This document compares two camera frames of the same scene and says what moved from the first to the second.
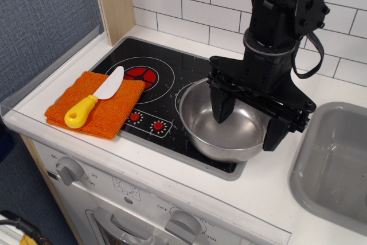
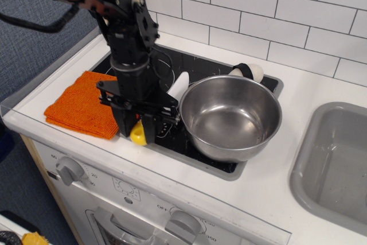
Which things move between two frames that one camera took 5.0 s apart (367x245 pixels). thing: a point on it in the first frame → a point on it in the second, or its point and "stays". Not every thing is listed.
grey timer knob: (69, 170) stays
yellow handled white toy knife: (76, 115) → (176, 92)
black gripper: (266, 78) → (135, 85)
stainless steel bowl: (237, 137) stays
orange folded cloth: (112, 112) stays
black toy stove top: (154, 123) stays
